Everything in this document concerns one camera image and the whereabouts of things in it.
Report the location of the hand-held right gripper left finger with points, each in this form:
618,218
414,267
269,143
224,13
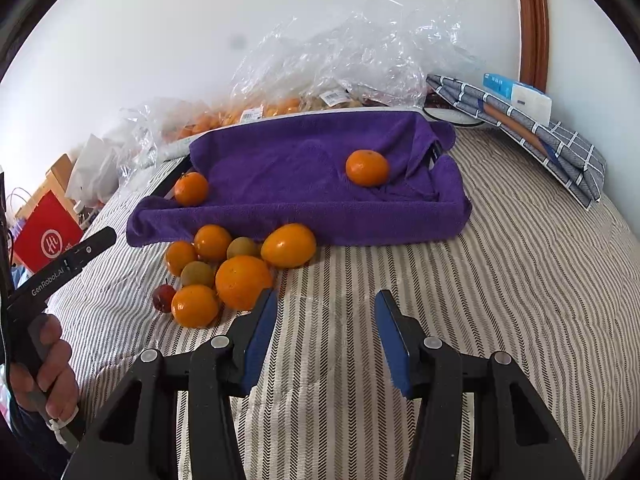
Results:
262,330

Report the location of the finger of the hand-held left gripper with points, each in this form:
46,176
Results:
95,242

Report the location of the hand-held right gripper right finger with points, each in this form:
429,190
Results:
392,340

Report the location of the large orange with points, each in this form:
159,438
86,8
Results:
242,282

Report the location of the brown kiwi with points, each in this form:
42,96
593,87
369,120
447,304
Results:
196,273
243,247

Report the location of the oval orange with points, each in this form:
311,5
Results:
288,245

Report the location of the small red apple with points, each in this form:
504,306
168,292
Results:
164,299

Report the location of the person's left forearm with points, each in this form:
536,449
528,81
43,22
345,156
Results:
27,435

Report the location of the person's left hand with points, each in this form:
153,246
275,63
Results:
59,375

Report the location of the red paper bag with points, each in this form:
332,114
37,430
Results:
45,232

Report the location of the white plastic bag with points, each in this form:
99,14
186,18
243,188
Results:
92,165

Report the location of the crumpled clear plastic bag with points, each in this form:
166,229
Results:
145,130

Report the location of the tray with purple towel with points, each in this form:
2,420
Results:
300,180

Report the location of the clear bag of oranges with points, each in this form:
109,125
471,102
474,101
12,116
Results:
240,110

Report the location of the grey checkered cloth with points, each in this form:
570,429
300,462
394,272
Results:
565,155

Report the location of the blue and white box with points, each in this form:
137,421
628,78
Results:
496,85

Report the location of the clear bag of brown fruit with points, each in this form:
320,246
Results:
360,55

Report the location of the brown wooden arch frame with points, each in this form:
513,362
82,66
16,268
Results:
532,20

